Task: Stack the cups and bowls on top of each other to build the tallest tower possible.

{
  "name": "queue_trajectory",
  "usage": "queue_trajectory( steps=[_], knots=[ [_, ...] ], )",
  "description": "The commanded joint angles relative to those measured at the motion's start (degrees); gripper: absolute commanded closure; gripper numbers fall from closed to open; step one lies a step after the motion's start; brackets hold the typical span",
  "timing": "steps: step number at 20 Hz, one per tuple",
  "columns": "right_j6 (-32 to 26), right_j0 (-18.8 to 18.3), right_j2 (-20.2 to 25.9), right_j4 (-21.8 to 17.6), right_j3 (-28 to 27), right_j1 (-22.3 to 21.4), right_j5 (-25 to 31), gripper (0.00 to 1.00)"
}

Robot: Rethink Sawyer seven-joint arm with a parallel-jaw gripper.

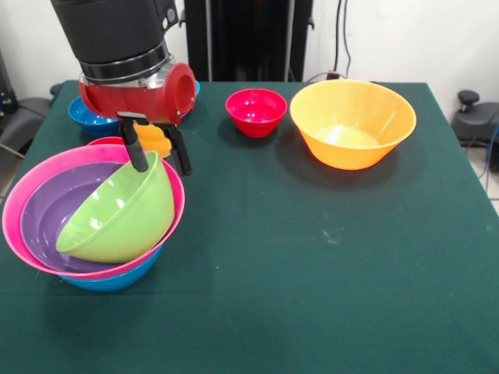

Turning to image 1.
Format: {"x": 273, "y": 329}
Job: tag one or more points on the small dark blue bowl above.
{"x": 87, "y": 121}

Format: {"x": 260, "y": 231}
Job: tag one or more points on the red cup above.
{"x": 105, "y": 140}

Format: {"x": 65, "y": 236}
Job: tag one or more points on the large pink bowl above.
{"x": 13, "y": 218}

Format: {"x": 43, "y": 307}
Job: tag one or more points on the large orange bowl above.
{"x": 351, "y": 105}

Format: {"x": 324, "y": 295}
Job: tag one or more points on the yellow cup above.
{"x": 154, "y": 140}

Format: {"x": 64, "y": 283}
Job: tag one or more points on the purple bowl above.
{"x": 47, "y": 218}

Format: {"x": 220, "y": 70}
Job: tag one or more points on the large light blue bowl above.
{"x": 113, "y": 282}

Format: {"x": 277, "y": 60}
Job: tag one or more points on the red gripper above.
{"x": 132, "y": 101}

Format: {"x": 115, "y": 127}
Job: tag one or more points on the dark green tablecloth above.
{"x": 351, "y": 311}

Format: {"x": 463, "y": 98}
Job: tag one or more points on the black chair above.
{"x": 23, "y": 117}

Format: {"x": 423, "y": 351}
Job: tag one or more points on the small red bowl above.
{"x": 255, "y": 109}

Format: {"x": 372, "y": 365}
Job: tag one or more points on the black table clamp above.
{"x": 55, "y": 89}

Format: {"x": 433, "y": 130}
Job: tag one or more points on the green bowl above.
{"x": 128, "y": 218}

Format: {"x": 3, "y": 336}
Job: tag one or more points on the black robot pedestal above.
{"x": 249, "y": 39}

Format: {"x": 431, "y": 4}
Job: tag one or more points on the black knobbed device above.
{"x": 473, "y": 121}

